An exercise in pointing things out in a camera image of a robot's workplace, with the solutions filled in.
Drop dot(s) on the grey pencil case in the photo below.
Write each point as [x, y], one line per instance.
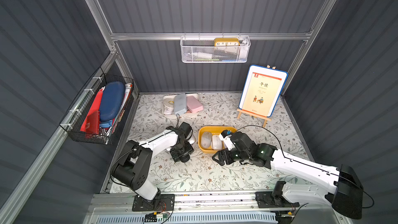
[180, 104]

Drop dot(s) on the wooden easel stand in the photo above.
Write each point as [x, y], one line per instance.
[253, 113]

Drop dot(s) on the blue oval case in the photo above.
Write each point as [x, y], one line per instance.
[113, 96]

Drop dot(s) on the grey mouse row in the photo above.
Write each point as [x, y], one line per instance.
[206, 140]

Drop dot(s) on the white mouse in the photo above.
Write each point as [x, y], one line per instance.
[216, 143]

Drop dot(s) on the yellow plastic storage box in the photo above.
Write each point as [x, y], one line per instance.
[215, 130]

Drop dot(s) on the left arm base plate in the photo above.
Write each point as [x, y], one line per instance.
[162, 202]

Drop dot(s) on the red folder in basket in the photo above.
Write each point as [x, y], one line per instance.
[92, 120]

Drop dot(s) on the yellow clock in basket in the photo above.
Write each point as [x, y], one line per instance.
[225, 42]

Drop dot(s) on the silver mouse beside box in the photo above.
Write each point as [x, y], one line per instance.
[192, 139]

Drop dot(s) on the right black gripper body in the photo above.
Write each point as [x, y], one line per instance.
[228, 154]

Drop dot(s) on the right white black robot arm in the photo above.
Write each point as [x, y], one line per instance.
[339, 188]

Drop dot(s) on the book on blue board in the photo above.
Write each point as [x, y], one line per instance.
[263, 90]

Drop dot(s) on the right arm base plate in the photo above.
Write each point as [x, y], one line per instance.
[265, 199]

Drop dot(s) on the black mouse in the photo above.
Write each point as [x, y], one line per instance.
[184, 158]

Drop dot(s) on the aluminium front rail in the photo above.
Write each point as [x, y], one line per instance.
[200, 201]

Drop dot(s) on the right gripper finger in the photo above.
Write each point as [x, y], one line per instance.
[228, 153]
[220, 158]

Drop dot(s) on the white tray with tape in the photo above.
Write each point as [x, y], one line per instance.
[168, 107]

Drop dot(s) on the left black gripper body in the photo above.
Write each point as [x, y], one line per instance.
[182, 154]

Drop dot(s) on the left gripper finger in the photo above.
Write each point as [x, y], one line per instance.
[189, 150]
[176, 154]

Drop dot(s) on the black wire wall basket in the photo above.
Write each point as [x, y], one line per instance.
[77, 114]

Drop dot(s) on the pink box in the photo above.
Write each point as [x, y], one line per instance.
[193, 104]

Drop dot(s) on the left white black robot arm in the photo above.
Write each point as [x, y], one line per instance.
[132, 167]

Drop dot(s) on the white wire mesh basket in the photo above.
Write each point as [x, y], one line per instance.
[201, 49]

